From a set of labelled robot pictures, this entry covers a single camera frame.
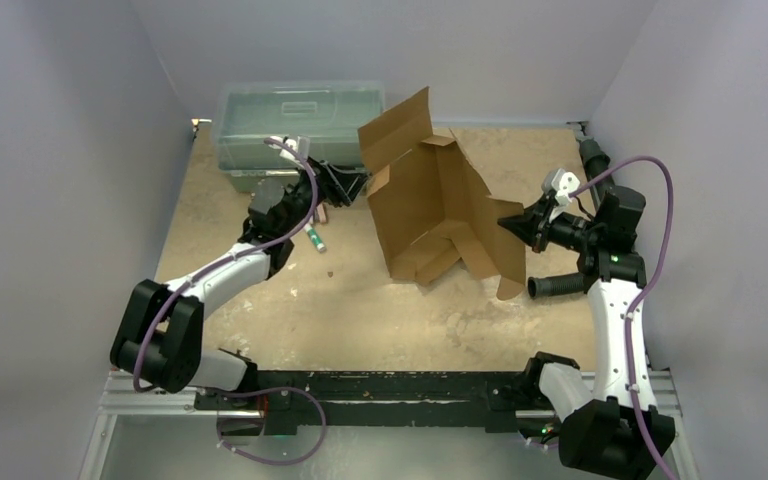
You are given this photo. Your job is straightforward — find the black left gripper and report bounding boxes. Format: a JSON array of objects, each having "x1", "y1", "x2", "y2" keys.
[{"x1": 277, "y1": 155, "x2": 370, "y2": 236}]

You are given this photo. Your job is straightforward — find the brown cardboard box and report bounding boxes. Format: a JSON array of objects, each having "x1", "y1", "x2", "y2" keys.
[{"x1": 358, "y1": 88, "x2": 526, "y2": 301}]

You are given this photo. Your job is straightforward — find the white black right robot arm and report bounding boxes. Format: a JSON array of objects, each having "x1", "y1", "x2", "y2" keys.
[{"x1": 498, "y1": 186, "x2": 676, "y2": 479}]

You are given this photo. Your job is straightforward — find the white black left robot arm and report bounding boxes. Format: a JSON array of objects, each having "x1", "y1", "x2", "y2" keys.
[{"x1": 110, "y1": 159, "x2": 369, "y2": 409}]

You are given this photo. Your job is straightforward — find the clear plastic storage bin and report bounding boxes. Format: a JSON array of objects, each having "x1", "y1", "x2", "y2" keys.
[{"x1": 211, "y1": 80, "x2": 385, "y2": 192}]

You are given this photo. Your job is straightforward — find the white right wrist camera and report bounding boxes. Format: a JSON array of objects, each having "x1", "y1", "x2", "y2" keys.
[{"x1": 542, "y1": 168, "x2": 581, "y2": 207}]

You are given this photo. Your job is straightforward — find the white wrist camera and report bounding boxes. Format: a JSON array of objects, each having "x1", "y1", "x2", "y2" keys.
[
  {"x1": 274, "y1": 136, "x2": 310, "y2": 168},
  {"x1": 542, "y1": 168, "x2": 581, "y2": 207}
]

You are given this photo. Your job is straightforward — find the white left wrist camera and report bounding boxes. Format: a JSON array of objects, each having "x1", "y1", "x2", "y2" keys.
[{"x1": 274, "y1": 136, "x2": 310, "y2": 168}]

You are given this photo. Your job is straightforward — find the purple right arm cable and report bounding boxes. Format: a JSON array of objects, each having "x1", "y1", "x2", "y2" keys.
[{"x1": 569, "y1": 156, "x2": 680, "y2": 480}]

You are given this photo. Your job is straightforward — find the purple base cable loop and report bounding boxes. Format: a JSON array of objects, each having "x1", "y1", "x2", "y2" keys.
[{"x1": 215, "y1": 389, "x2": 328, "y2": 468}]

